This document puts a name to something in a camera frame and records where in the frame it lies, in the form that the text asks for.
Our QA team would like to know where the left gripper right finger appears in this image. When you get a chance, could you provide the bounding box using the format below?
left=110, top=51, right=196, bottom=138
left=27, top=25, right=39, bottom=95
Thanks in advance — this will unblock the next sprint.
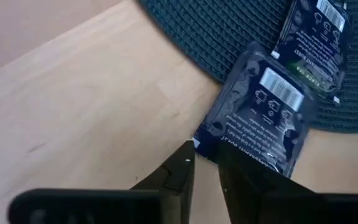
left=218, top=141, right=316, bottom=224

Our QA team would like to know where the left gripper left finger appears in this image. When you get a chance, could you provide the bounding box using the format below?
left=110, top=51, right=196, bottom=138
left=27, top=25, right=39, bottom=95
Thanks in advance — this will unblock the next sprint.
left=130, top=139, right=195, bottom=224

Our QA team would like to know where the blackcurrant burst tea packet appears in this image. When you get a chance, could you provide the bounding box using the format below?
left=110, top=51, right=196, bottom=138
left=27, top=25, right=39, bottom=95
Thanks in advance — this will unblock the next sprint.
left=271, top=0, right=353, bottom=104
left=192, top=41, right=319, bottom=179

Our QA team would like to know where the round dark blue woven placemat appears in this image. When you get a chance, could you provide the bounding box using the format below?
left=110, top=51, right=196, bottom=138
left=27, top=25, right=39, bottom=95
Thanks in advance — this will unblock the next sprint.
left=135, top=0, right=358, bottom=134

